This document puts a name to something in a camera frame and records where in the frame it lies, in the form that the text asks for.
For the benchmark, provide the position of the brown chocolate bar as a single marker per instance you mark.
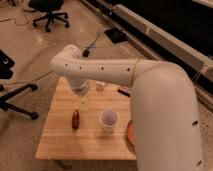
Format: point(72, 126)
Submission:
point(125, 91)

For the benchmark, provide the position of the black floor plate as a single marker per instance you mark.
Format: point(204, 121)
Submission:
point(115, 35)

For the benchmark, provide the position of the black chair base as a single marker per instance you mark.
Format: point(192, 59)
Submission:
point(8, 101)

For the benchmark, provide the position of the orange ceramic bowl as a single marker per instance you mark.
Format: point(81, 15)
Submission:
point(130, 134)

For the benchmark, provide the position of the white plastic bottle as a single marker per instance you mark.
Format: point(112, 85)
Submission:
point(100, 86)

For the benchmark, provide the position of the wooden table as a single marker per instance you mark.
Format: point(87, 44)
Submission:
point(59, 141)

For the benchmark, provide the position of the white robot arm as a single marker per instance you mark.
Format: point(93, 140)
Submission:
point(163, 104)

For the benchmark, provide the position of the black office chair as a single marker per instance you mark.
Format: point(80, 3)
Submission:
point(51, 10)

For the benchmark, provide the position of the grey long rail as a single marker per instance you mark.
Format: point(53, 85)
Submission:
point(181, 50)

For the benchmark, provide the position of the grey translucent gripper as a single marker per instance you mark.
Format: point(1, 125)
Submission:
point(80, 88)

